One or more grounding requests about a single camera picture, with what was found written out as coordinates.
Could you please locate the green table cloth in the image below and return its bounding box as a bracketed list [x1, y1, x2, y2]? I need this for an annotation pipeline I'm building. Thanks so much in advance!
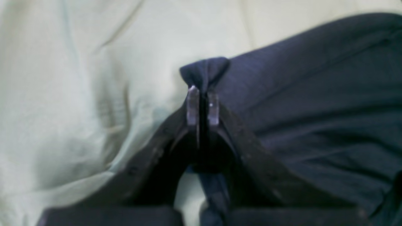
[1, 0, 401, 226]

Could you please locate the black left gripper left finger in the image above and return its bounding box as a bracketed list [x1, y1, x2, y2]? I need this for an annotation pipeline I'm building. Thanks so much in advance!
[38, 86, 200, 226]

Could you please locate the dark navy long-sleeve shirt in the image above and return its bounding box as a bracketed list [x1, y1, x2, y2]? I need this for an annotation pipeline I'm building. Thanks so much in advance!
[180, 13, 402, 226]

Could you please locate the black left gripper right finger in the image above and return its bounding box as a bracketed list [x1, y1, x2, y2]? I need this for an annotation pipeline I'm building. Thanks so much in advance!
[201, 92, 370, 226]

